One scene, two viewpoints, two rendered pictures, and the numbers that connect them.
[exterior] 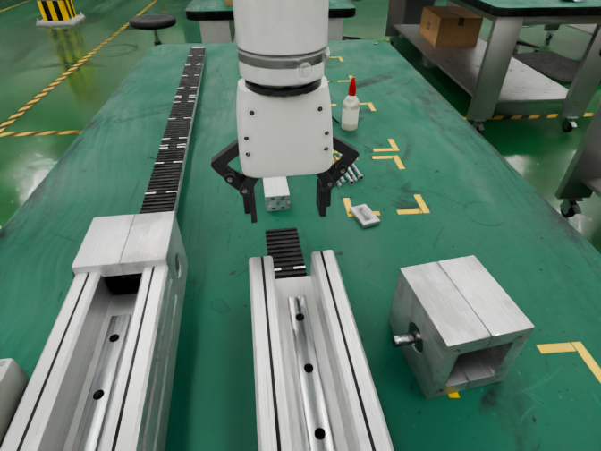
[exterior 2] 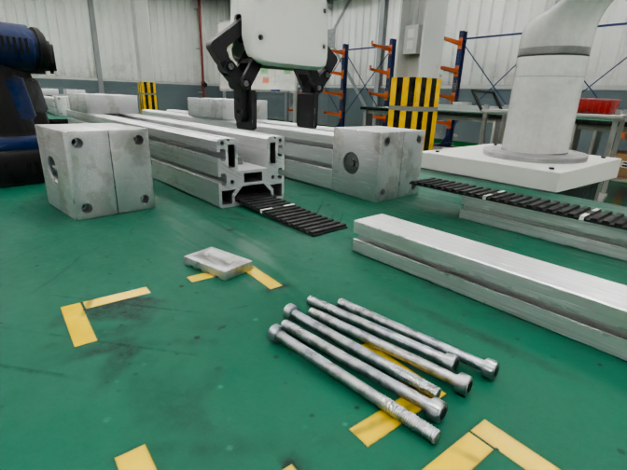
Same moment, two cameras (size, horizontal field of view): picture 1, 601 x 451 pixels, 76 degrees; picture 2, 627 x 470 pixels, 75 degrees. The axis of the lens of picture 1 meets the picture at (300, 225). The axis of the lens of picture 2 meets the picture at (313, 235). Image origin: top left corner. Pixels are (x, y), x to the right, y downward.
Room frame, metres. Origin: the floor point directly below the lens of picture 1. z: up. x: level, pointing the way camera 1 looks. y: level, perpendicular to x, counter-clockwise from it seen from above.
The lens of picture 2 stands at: (0.81, -0.21, 0.92)
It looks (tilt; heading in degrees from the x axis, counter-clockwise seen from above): 19 degrees down; 146
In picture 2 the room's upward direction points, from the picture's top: 2 degrees clockwise
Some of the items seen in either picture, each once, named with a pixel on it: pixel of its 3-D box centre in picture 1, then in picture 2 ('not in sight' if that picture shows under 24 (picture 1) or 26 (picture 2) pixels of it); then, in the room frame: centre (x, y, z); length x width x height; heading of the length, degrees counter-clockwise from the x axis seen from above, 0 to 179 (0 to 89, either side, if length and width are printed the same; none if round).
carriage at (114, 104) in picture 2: not in sight; (103, 108); (-0.31, -0.08, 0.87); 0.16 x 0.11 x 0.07; 8
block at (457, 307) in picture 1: (440, 327); (106, 166); (0.26, -0.15, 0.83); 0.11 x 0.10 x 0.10; 103
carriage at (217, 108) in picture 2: not in sight; (227, 114); (-0.09, 0.14, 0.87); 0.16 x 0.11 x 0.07; 8
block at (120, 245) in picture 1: (128, 266); (382, 160); (0.35, 0.22, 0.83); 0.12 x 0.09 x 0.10; 98
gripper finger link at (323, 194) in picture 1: (331, 187); (235, 96); (0.39, -0.04, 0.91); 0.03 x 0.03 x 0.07; 8
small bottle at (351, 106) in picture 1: (351, 104); not in sight; (0.85, -0.11, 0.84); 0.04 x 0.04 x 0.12
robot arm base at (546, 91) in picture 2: not in sight; (541, 108); (0.35, 0.62, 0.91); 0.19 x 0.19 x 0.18
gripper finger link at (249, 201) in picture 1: (241, 194); (314, 99); (0.38, 0.07, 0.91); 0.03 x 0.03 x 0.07; 8
